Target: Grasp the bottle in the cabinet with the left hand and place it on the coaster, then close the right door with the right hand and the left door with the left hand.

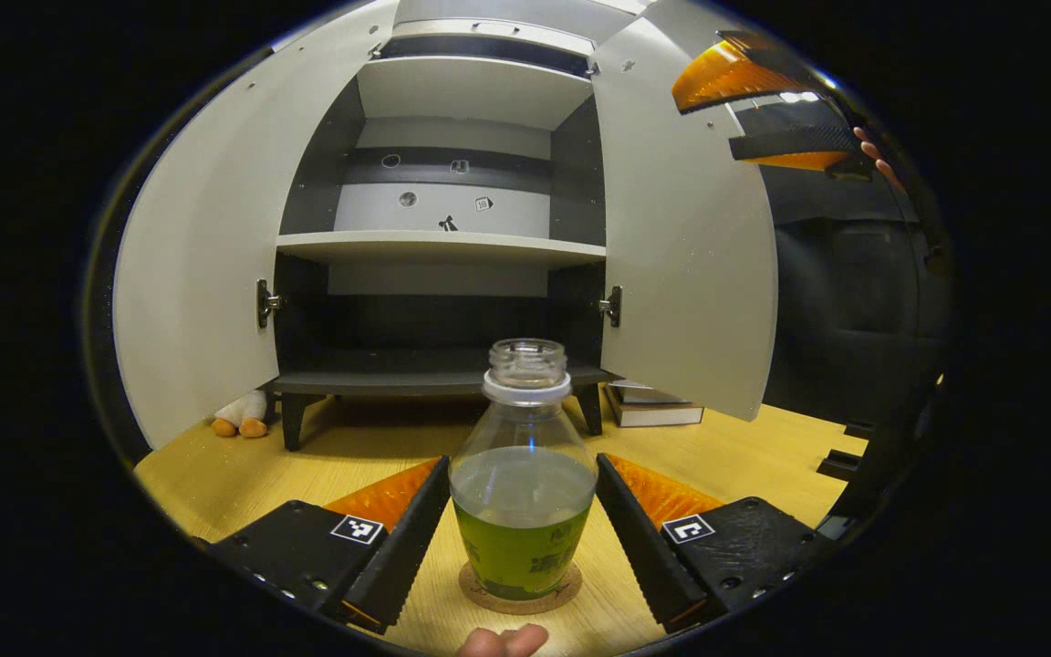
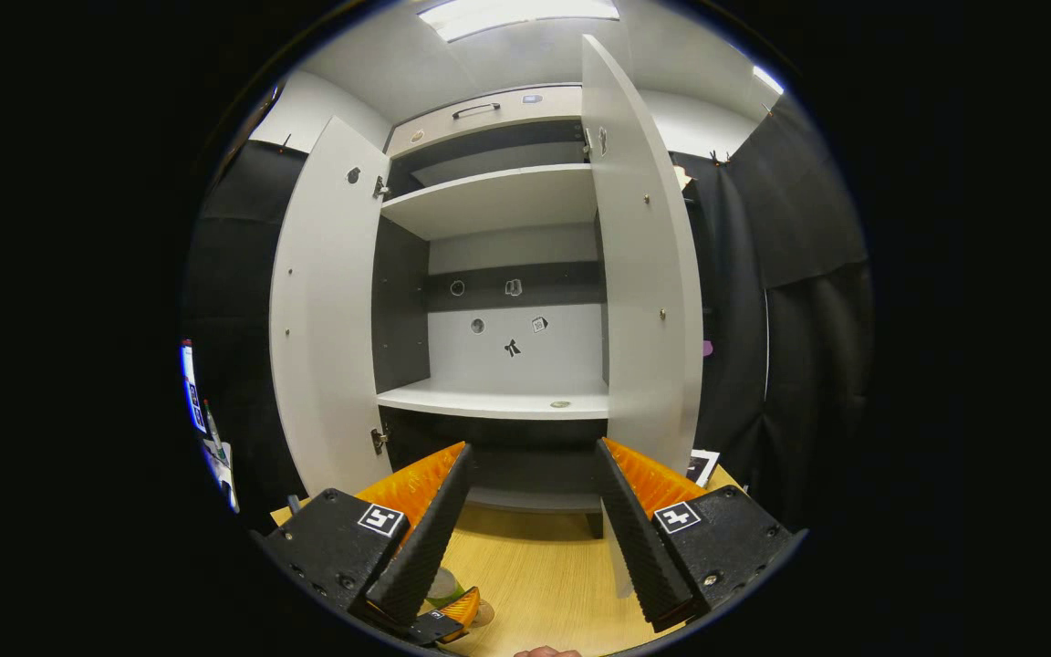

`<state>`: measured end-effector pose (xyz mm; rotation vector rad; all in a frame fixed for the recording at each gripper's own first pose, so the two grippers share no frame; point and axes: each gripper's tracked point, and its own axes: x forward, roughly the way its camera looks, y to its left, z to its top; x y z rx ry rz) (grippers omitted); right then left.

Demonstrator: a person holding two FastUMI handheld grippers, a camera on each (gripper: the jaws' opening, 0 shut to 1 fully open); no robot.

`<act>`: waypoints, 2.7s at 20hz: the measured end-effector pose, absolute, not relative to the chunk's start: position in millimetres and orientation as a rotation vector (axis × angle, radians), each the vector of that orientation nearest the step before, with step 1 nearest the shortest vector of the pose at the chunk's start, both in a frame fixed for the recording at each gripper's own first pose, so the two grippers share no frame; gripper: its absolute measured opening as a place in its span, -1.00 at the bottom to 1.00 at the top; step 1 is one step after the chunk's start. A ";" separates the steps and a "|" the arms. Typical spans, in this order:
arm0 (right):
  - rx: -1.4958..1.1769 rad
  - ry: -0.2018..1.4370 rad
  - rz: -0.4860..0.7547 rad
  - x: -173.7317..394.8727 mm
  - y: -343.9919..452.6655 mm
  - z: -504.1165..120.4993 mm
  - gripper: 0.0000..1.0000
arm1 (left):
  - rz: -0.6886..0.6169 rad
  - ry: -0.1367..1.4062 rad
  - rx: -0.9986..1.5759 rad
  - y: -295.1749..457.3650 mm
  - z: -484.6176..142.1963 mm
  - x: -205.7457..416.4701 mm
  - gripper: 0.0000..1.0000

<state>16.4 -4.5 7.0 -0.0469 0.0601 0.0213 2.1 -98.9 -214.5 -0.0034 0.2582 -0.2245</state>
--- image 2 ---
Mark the black backdrop cloth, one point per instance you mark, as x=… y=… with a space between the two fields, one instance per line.
x=808 y=319

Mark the large ceiling light panel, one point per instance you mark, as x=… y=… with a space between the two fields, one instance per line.
x=516 y=16

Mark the bright screen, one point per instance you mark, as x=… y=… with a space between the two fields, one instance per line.
x=193 y=388

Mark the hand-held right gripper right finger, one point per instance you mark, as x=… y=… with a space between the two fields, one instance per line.
x=639 y=547

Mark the small ceiling light panel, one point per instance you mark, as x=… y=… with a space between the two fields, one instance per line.
x=768 y=79

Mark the white cabinet door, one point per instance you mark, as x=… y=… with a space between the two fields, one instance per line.
x=649 y=301
x=325 y=301

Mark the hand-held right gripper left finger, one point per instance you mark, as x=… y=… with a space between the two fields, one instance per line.
x=430 y=547

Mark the white book with portrait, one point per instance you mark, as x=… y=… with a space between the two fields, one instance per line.
x=702 y=467

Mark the green label bottle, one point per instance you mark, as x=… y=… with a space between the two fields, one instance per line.
x=445 y=587

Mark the round brown coaster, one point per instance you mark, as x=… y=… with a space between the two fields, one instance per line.
x=486 y=613

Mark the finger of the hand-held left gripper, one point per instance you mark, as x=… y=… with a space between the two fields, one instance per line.
x=452 y=620

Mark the white cabinet drawer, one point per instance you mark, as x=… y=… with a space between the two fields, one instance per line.
x=525 y=119

